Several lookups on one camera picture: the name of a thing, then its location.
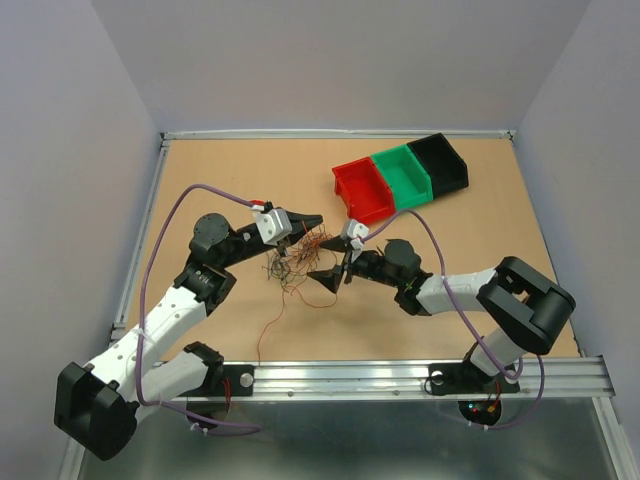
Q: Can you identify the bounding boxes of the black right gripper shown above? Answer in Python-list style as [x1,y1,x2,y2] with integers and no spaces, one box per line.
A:
[305,233,403,294]

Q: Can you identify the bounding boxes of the orange black grey cables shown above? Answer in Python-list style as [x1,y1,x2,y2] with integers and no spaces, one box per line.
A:
[263,223,341,309]

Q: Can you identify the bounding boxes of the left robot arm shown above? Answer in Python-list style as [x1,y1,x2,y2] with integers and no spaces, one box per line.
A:
[54,208,323,460]

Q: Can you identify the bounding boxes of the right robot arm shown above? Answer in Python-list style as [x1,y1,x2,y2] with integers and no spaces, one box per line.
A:
[309,237,576,395]

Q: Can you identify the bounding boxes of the red plastic bin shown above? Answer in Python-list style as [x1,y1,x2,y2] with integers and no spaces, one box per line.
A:
[332,157,396,225]

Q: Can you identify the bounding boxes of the green plastic bin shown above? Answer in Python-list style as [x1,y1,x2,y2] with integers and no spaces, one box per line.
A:
[372,145,434,210]

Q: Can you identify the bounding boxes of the black plastic bin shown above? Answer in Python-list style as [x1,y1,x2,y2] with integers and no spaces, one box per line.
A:
[407,133,469,199]

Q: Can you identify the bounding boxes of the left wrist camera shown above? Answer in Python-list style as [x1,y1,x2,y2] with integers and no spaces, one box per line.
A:
[250,201,293,246]

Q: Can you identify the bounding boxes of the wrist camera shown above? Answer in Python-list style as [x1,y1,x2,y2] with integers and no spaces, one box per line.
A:
[339,219,369,250]
[250,201,293,246]

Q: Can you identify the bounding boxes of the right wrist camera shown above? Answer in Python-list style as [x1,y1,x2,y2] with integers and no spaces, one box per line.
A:
[339,219,369,250]

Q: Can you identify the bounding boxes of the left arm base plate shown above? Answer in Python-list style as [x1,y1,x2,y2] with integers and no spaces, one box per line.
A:
[183,364,255,397]

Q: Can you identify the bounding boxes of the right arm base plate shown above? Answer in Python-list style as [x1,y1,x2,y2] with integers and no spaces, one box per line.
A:
[423,362,520,396]

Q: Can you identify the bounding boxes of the aluminium front rail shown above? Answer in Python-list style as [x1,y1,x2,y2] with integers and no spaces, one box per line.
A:
[79,355,616,401]

